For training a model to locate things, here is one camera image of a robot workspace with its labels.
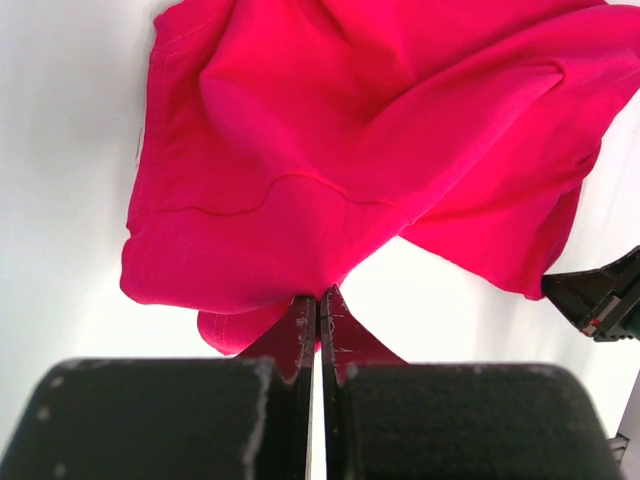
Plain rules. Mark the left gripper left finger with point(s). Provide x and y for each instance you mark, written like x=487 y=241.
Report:
x=241 y=418

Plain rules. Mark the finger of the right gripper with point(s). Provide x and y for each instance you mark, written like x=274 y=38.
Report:
x=602 y=304

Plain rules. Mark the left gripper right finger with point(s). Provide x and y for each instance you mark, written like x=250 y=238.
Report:
x=389 y=419

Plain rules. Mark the pink t shirt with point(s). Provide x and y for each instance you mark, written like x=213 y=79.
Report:
x=286 y=141

